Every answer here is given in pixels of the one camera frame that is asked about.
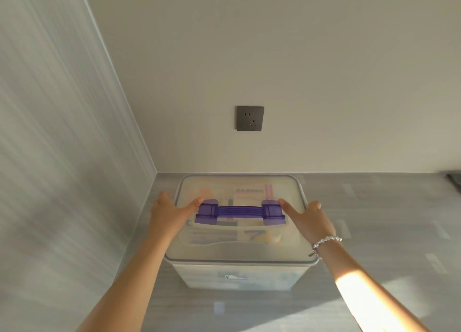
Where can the person's left hand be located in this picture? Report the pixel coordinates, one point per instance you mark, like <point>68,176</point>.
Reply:
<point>166,220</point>

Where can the person's right hand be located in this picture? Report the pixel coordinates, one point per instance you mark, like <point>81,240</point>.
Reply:
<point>314,223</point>

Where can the person's right thumb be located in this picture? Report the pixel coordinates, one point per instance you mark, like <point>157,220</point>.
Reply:
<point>291,209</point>

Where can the person's left thumb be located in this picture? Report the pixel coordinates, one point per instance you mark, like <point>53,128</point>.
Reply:
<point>191,205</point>

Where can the translucent box lid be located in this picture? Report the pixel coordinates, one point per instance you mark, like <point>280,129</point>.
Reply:
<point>237,249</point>

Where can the person's right forearm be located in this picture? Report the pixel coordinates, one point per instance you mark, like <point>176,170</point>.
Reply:
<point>371,292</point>

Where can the person's left forearm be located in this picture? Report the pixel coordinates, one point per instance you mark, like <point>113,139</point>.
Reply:
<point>126,285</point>

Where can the translucent plastic storage box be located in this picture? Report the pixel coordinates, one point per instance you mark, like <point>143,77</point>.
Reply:
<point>237,276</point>

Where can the dark flat object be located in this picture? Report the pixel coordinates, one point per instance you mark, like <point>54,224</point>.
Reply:
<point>455,179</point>

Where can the grey wall socket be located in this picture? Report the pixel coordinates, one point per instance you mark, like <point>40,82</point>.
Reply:
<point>250,118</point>

